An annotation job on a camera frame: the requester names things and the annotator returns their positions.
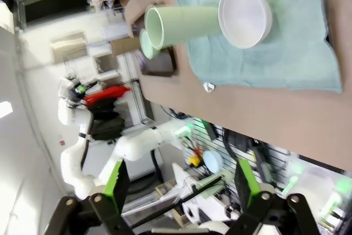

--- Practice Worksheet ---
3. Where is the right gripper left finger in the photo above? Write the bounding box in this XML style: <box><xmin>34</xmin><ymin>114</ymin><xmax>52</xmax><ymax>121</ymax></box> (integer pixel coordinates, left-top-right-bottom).
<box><xmin>48</xmin><ymin>159</ymin><xmax>136</xmax><ymax>235</ymax></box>

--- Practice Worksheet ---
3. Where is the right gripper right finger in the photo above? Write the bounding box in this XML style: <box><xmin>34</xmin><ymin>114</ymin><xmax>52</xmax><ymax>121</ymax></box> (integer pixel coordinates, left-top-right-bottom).
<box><xmin>227</xmin><ymin>159</ymin><xmax>321</xmax><ymax>235</ymax></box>

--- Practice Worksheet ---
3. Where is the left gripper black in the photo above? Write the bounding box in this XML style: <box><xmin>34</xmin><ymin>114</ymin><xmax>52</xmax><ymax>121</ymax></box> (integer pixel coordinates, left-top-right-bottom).
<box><xmin>59</xmin><ymin>76</ymin><xmax>83</xmax><ymax>106</ymax></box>

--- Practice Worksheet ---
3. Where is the tall brown cup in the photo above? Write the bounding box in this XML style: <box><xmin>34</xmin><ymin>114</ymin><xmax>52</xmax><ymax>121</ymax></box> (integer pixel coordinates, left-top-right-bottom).
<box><xmin>111</xmin><ymin>37</ymin><xmax>141</xmax><ymax>56</ymax></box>

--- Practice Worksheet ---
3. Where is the small light green bowl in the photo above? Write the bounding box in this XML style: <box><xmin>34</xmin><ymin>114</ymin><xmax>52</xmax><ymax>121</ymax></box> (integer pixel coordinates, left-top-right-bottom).
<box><xmin>139</xmin><ymin>28</ymin><xmax>162</xmax><ymax>60</ymax></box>

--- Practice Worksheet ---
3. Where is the teal cloth mat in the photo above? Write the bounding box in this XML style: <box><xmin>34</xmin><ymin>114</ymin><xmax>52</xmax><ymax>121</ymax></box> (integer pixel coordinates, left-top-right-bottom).
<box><xmin>172</xmin><ymin>0</ymin><xmax>344</xmax><ymax>94</ymax></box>

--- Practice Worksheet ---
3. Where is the tall light green cup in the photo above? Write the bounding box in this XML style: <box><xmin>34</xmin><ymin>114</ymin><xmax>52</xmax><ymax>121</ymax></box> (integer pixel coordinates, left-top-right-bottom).
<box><xmin>144</xmin><ymin>6</ymin><xmax>225</xmax><ymax>51</ymax></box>

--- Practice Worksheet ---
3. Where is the white bowl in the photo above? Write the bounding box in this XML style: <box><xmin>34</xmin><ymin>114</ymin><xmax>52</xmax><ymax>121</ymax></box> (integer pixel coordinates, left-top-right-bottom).
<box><xmin>218</xmin><ymin>0</ymin><xmax>273</xmax><ymax>50</ymax></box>

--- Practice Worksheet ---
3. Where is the red bag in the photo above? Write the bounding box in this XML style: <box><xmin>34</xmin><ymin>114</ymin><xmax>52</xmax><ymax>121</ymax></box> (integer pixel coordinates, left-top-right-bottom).
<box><xmin>83</xmin><ymin>85</ymin><xmax>131</xmax><ymax>103</ymax></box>

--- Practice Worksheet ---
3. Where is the light blue bowl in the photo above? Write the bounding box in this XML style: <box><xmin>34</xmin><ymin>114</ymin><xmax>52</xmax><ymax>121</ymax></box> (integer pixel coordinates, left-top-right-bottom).
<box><xmin>202</xmin><ymin>149</ymin><xmax>223</xmax><ymax>174</ymax></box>

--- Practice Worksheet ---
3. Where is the dark green bag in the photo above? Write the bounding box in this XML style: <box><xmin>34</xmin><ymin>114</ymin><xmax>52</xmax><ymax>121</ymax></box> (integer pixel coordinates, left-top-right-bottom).
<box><xmin>89</xmin><ymin>102</ymin><xmax>124</xmax><ymax>141</ymax></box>

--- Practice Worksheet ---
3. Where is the white tag of teal cloth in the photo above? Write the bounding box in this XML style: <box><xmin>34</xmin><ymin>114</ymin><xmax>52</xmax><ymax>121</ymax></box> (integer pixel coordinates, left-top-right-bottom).
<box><xmin>202</xmin><ymin>81</ymin><xmax>216</xmax><ymax>93</ymax></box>

